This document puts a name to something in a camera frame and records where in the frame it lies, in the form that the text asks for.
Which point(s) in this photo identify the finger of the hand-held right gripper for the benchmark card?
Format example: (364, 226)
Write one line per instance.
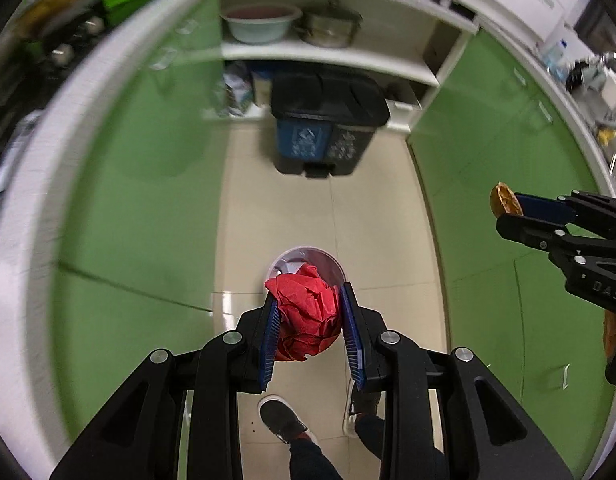
(532, 232)
(542, 207)

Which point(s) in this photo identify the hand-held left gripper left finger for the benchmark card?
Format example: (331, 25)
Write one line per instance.
(270, 340)

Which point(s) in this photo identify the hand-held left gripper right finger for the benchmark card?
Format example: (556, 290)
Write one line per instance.
(352, 335)

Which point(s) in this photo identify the orange peel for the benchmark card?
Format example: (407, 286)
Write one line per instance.
(505, 200)

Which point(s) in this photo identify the red paper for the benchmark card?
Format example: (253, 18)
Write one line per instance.
(308, 310)

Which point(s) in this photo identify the white round waste bin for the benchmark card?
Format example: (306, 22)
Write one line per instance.
(323, 256)

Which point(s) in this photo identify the person's right hand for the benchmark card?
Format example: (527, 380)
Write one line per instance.
(615, 332)

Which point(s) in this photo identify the dark sneaker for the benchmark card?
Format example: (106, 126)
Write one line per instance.
(355, 407)
(280, 417)

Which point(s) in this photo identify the green cabinet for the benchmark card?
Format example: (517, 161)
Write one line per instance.
(487, 160)
(148, 185)

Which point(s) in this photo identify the person's right leg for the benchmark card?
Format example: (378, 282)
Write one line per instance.
(370, 435)

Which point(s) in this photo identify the person's leg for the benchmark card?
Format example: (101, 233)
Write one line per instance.
(370, 435)
(313, 460)

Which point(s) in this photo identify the person's left leg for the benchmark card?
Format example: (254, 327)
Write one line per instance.
(313, 460)

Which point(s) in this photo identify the white open shelf unit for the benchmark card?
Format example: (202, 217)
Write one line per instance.
(387, 67)

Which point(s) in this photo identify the black two-part pedal bin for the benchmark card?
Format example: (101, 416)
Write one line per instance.
(323, 125)

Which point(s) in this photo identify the small printed carton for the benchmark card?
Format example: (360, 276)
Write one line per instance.
(236, 92)

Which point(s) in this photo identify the steel lidded pot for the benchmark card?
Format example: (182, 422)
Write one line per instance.
(328, 25)

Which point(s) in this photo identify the pale plastic basin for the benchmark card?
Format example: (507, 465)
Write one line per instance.
(260, 22)

